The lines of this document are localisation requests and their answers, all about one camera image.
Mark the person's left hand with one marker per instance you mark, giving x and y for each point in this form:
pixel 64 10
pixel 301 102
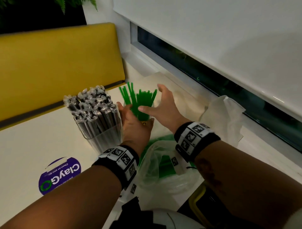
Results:
pixel 134 132

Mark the person's right hand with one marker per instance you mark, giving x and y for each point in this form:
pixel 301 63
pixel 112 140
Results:
pixel 167 113

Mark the clear cup with colourful sticker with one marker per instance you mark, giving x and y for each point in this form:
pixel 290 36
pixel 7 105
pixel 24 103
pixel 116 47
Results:
pixel 144 123

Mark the bunch of green straws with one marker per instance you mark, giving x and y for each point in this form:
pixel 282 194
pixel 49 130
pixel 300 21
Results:
pixel 139 103

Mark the clear square plastic container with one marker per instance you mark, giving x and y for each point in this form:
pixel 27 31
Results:
pixel 106 139

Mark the bundle of gray straws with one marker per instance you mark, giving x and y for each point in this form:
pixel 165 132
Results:
pixel 94 106

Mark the clear plastic bag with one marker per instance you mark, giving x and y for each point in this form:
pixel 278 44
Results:
pixel 226 118
pixel 179 184

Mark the person's right forearm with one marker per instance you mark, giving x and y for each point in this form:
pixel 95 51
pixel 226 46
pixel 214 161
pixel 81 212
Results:
pixel 247 184

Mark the person's left forearm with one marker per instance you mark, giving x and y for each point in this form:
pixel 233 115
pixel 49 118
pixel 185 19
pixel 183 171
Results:
pixel 66 200

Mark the black marker band right wrist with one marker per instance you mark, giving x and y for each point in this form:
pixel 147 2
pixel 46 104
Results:
pixel 203 139

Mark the purple round sticker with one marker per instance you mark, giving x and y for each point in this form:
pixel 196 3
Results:
pixel 61 177

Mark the white roller blind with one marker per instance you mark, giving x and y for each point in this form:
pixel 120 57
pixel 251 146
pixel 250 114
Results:
pixel 212 30

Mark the yellow chair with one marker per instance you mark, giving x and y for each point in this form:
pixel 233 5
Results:
pixel 194 205

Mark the white shirt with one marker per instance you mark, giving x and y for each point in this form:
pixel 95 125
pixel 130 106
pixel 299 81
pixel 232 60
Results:
pixel 184 220

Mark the yellow bench backrest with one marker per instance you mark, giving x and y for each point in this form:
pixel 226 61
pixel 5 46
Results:
pixel 54 66

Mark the black planter box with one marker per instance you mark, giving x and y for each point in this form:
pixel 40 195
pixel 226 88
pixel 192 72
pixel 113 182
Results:
pixel 42 23

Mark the green fern plant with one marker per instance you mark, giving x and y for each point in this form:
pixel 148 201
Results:
pixel 63 4

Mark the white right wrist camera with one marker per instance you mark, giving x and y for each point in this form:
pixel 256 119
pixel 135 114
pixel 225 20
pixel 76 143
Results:
pixel 175 162

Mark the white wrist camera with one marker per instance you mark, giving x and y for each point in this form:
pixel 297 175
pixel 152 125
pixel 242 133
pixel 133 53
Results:
pixel 175 162
pixel 132 188

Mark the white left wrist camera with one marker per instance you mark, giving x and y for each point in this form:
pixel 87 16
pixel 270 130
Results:
pixel 132 188

